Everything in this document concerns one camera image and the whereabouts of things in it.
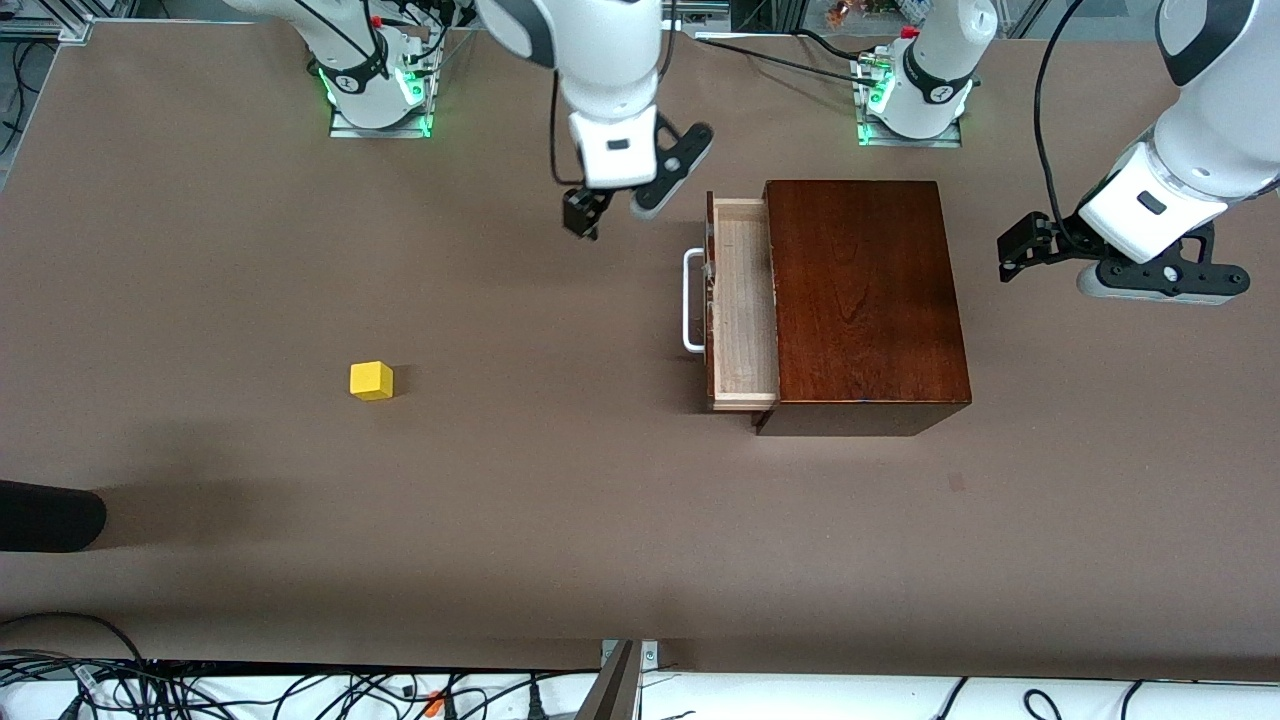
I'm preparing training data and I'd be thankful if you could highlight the black cylindrical object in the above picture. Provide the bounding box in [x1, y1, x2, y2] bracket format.
[0, 480, 108, 553]

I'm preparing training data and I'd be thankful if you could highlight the aluminium frame profile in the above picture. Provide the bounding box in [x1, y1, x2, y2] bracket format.
[0, 14, 97, 45]

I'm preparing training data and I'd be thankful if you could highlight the dark brown wooden cabinet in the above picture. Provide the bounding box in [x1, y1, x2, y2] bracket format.
[752, 180, 973, 438]

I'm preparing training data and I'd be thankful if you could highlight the wooden drawer with white handle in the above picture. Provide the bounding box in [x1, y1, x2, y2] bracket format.
[683, 192, 781, 413]

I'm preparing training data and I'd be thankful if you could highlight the brown table cover sheet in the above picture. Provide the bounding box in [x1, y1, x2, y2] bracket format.
[0, 20, 1280, 673]

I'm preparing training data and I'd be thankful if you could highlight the tangle of black cables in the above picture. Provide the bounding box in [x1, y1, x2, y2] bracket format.
[0, 612, 601, 720]

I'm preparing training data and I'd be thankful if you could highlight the yellow wooden block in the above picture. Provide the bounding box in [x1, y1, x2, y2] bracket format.
[349, 361, 395, 403]

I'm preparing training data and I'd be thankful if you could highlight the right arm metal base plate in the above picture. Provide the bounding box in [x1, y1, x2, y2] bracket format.
[329, 40, 434, 140]

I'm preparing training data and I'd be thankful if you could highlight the grey metal bracket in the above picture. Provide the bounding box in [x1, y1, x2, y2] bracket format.
[575, 638, 661, 720]

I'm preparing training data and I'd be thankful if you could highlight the black cable lying on table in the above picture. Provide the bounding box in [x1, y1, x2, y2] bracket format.
[695, 28, 886, 86]

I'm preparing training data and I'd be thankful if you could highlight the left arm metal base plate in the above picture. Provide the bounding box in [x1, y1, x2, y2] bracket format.
[855, 55, 963, 149]

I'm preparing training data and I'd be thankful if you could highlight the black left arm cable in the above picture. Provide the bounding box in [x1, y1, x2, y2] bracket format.
[1035, 0, 1088, 251]

